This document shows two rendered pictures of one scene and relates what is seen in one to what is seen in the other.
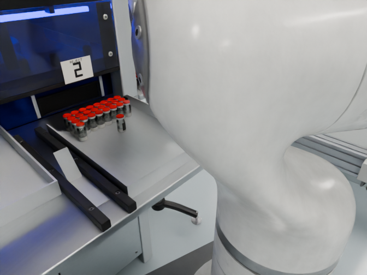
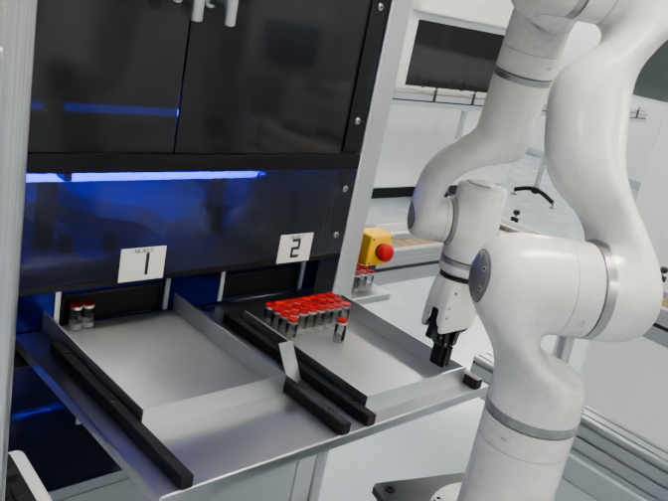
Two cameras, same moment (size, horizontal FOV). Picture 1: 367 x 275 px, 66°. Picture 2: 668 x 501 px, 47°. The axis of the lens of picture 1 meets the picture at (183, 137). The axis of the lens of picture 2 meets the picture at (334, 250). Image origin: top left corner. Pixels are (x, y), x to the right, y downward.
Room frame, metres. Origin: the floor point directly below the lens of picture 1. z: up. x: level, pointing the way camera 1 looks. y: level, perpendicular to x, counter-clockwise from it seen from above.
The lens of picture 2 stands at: (-0.72, 0.19, 1.51)
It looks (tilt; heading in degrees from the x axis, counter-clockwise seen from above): 18 degrees down; 1
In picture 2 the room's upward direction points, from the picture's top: 11 degrees clockwise
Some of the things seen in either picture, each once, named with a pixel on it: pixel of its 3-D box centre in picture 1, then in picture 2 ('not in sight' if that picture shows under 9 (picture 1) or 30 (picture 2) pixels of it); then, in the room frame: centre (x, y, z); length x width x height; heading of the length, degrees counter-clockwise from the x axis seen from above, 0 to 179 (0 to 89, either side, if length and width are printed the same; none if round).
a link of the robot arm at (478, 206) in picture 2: not in sight; (472, 220); (0.55, -0.01, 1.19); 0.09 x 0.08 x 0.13; 102
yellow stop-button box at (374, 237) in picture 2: not in sight; (369, 245); (0.94, 0.14, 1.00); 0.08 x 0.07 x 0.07; 47
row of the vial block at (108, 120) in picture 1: (104, 118); (314, 318); (0.68, 0.22, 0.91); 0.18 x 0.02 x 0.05; 136
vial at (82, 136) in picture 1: (81, 131); (290, 329); (0.60, 0.26, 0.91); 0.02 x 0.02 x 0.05
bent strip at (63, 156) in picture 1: (80, 175); (308, 376); (0.43, 0.20, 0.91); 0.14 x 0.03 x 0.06; 47
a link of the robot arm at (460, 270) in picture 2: not in sight; (464, 265); (0.55, -0.02, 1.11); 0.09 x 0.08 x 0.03; 137
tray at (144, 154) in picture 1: (128, 135); (351, 346); (0.60, 0.14, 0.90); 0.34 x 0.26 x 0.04; 46
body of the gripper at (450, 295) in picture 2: not in sight; (454, 298); (0.55, -0.02, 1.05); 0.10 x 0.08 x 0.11; 137
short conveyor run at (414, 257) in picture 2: not in sight; (402, 244); (1.25, 0.04, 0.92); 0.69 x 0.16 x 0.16; 137
